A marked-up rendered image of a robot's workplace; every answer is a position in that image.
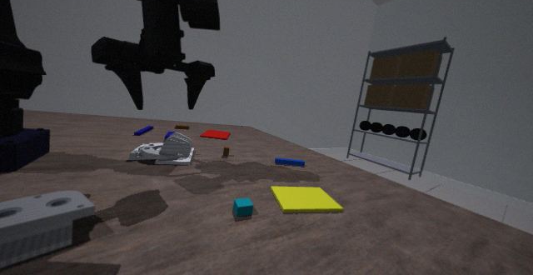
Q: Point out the yellow flat square plate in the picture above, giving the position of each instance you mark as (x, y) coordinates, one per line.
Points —
(304, 199)

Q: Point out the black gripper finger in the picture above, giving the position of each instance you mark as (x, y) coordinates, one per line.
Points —
(194, 87)
(131, 77)

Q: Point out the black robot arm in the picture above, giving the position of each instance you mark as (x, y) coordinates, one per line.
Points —
(21, 68)

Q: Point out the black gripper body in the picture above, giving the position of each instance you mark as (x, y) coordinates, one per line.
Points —
(163, 47)

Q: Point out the small teal cube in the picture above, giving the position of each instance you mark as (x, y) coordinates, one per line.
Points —
(243, 206)

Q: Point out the red flat rectangular plate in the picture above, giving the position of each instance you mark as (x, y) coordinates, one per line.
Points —
(215, 134)

